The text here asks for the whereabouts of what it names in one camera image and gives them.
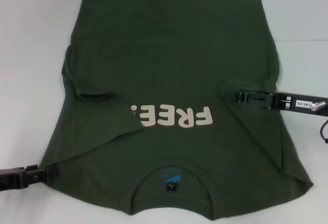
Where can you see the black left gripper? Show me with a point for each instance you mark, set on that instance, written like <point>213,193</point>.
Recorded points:
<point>11,180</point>

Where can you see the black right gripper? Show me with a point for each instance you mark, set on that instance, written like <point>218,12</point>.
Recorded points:
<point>297,102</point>

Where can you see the dark green FREE t-shirt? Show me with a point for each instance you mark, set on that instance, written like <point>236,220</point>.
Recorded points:
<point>164,55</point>

